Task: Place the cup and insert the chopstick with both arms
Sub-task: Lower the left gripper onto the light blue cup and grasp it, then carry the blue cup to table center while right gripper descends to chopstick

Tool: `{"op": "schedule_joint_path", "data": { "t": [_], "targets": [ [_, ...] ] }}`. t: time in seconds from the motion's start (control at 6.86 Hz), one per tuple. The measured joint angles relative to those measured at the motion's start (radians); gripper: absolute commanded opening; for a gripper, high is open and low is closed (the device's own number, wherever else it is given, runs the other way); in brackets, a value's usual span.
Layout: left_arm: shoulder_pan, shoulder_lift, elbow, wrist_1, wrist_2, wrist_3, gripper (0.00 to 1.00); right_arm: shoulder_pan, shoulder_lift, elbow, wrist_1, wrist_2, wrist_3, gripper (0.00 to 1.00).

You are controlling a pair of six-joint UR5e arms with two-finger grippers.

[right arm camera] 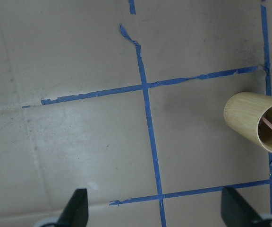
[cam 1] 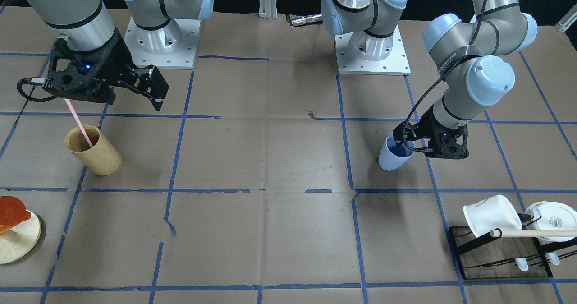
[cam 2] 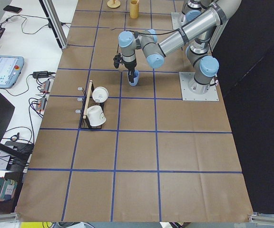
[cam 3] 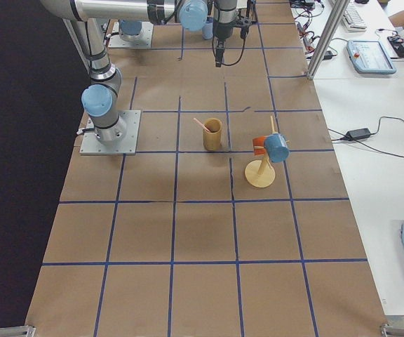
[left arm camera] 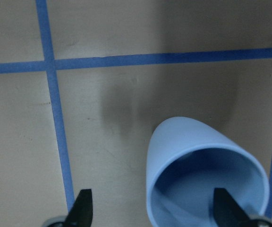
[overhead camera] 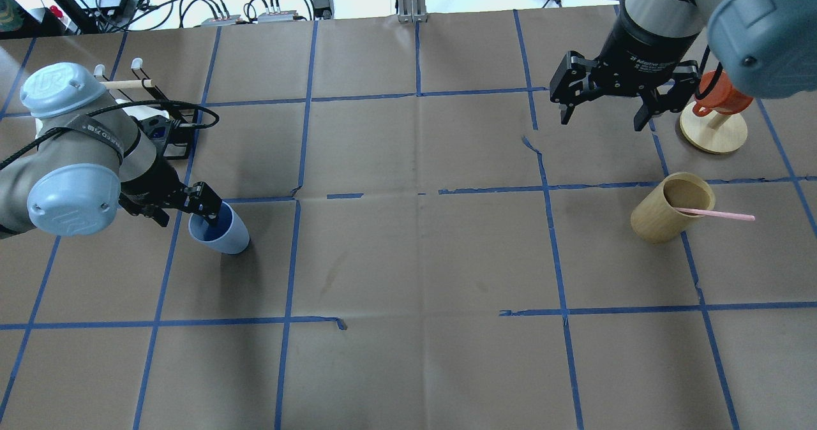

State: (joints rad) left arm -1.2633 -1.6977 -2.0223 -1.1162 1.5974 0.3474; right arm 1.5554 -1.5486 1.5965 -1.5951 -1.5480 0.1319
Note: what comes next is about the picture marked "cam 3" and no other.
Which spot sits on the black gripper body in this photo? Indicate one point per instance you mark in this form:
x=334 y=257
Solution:
x=221 y=31

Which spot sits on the light blue plastic cup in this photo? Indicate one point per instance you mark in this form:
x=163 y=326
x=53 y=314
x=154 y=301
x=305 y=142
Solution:
x=207 y=30

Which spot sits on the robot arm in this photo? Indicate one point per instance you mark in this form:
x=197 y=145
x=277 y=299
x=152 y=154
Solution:
x=215 y=19
x=99 y=99

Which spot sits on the bamboo chopstick holder cup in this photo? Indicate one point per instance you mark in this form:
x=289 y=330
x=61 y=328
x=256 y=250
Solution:
x=212 y=135

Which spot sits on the orange mug on stand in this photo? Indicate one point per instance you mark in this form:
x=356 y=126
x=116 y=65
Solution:
x=258 y=145

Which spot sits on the blue mug on stand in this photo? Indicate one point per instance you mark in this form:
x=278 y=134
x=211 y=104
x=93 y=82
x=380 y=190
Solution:
x=276 y=147

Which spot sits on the white keyboard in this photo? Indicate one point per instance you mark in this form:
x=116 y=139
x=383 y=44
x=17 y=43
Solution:
x=351 y=19

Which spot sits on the wooden mug tree stand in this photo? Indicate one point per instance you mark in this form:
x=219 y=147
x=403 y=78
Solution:
x=260 y=173

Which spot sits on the blue teach pendant far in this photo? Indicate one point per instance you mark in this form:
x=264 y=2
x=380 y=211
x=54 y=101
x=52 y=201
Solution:
x=369 y=57

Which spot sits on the black power adapter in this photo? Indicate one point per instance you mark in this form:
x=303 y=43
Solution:
x=358 y=134

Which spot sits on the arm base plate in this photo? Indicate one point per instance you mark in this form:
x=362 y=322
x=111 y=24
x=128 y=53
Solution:
x=130 y=34
x=119 y=139

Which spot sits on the aluminium frame post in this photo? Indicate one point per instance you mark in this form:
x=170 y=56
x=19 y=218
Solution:
x=329 y=30

